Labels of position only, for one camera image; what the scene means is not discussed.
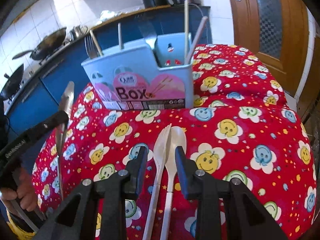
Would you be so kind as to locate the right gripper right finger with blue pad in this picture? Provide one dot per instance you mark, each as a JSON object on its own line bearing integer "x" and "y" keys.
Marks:
{"x": 201, "y": 186}

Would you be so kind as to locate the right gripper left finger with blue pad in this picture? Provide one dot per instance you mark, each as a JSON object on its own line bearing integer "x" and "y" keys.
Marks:
{"x": 123, "y": 185}

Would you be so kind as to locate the beige plastic fork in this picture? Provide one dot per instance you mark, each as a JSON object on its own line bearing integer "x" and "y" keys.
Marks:
{"x": 159, "y": 157}

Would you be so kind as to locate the beige plastic spoon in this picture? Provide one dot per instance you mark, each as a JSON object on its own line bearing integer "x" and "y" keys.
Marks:
{"x": 176, "y": 138}

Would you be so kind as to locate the steel table knife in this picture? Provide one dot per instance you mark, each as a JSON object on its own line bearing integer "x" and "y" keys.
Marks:
{"x": 65, "y": 105}

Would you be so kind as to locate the pinkish chopstick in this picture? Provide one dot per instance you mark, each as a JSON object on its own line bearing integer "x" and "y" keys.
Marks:
{"x": 196, "y": 39}

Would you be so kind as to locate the long steel fork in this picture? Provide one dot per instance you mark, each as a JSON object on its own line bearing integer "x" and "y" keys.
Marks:
{"x": 91, "y": 49}

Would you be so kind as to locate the blue kitchen cabinets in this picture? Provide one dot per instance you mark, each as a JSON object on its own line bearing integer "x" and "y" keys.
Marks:
{"x": 40, "y": 95}

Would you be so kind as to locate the person's left hand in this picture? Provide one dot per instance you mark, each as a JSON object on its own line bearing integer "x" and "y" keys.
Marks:
{"x": 25, "y": 192}

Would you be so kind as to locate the red smiley-flower tablecloth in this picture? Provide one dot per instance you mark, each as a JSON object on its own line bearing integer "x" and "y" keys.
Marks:
{"x": 240, "y": 127}

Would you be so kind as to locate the light blue utensil box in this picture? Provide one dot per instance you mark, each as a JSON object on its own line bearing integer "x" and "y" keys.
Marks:
{"x": 139, "y": 78}

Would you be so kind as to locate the steel wok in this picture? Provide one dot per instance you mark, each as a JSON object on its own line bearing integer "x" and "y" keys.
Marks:
{"x": 49, "y": 44}

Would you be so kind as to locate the steel kettle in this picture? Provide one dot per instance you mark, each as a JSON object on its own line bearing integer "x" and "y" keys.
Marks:
{"x": 78, "y": 31}

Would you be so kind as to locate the wooden door with glass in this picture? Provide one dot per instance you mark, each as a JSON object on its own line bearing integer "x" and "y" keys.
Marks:
{"x": 277, "y": 32}

